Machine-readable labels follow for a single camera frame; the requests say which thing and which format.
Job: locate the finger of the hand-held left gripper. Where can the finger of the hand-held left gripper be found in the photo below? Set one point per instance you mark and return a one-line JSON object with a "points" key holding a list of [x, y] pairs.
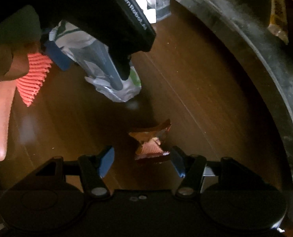
{"points": [[56, 54], [111, 69]]}

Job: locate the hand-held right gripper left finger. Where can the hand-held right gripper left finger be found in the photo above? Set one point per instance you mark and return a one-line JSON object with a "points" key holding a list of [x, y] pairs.
{"points": [[107, 161]]}

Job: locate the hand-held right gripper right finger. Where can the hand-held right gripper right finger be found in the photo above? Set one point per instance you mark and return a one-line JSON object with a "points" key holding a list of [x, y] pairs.
{"points": [[178, 163]]}

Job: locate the white green wrapper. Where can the white green wrapper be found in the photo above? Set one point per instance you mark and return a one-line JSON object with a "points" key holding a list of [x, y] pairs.
{"points": [[128, 90]]}

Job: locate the brown wrapper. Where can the brown wrapper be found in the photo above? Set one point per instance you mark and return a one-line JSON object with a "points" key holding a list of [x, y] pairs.
{"points": [[148, 140]]}

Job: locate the person's left hand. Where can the person's left hand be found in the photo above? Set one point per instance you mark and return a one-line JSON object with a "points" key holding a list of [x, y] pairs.
{"points": [[2, 61]]}

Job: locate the yellow brown packet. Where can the yellow brown packet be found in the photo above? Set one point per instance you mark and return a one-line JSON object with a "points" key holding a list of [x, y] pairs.
{"points": [[278, 17]]}

